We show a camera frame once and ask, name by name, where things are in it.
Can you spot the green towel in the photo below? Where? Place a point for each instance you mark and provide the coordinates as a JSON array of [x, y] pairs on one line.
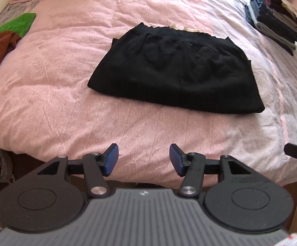
[[14, 25]]

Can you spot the grey cloth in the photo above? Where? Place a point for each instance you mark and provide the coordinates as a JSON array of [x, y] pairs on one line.
[[1, 166]]

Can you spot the black garment with cream trim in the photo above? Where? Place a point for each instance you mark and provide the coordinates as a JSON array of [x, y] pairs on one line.
[[176, 71]]

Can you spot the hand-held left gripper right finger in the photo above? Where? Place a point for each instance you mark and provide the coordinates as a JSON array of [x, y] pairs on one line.
[[176, 158]]

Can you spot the pink and grey bedspread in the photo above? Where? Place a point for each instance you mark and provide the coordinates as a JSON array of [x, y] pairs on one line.
[[61, 87]]

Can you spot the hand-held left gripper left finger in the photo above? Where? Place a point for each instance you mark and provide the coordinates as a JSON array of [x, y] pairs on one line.
[[111, 158]]

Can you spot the stack of folded clothes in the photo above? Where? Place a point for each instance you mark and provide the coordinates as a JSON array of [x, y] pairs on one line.
[[276, 20]]

